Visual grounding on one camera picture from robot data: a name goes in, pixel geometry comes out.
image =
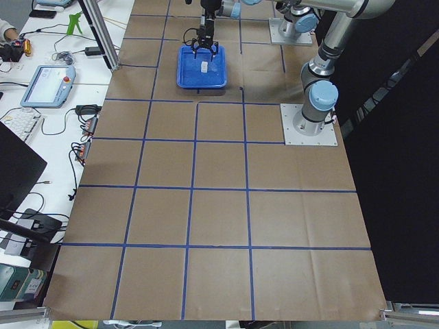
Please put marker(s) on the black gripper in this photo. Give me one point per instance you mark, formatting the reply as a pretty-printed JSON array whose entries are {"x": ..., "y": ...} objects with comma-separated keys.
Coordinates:
[{"x": 206, "y": 30}]

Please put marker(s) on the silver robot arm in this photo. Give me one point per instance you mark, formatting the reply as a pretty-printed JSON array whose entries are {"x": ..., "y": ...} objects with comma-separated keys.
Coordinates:
[
  {"x": 319, "y": 93},
  {"x": 304, "y": 17}
]

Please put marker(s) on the blue plastic tray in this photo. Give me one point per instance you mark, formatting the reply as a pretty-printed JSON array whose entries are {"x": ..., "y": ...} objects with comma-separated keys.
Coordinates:
[{"x": 188, "y": 69}]

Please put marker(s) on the person hand at desk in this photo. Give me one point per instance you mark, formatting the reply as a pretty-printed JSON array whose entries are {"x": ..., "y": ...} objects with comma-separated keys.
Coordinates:
[{"x": 10, "y": 34}]

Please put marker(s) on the wooden chopstick pair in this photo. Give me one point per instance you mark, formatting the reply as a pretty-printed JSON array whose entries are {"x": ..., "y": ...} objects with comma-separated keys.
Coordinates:
[{"x": 115, "y": 22}]

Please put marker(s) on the black power adapter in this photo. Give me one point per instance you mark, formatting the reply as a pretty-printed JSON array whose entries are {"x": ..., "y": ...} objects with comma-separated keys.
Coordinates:
[{"x": 92, "y": 51}]

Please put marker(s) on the blue teach pendant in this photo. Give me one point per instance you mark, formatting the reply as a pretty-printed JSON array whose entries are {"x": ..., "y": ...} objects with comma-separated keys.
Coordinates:
[{"x": 49, "y": 87}]

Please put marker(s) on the brown paper table cover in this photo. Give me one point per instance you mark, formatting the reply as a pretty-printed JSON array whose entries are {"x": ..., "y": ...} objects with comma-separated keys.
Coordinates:
[{"x": 191, "y": 205}]

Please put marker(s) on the black smartphone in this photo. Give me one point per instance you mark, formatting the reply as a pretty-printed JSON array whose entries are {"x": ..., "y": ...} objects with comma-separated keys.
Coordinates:
[{"x": 42, "y": 14}]

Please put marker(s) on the white keyboard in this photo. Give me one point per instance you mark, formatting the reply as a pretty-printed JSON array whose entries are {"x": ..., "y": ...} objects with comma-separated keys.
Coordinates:
[{"x": 23, "y": 122}]

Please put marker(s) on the black monitor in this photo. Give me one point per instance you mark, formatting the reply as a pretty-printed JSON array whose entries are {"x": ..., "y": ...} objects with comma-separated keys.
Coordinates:
[{"x": 21, "y": 167}]

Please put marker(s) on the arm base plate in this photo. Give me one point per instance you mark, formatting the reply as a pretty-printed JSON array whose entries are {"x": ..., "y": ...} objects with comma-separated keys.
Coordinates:
[
  {"x": 283, "y": 32},
  {"x": 298, "y": 131}
]

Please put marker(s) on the aluminium frame post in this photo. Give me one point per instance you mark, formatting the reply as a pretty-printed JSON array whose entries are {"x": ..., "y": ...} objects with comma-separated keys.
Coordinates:
[{"x": 100, "y": 31}]

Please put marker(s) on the green handled reach grabber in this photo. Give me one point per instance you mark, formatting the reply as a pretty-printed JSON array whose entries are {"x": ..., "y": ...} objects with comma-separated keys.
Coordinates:
[{"x": 74, "y": 24}]

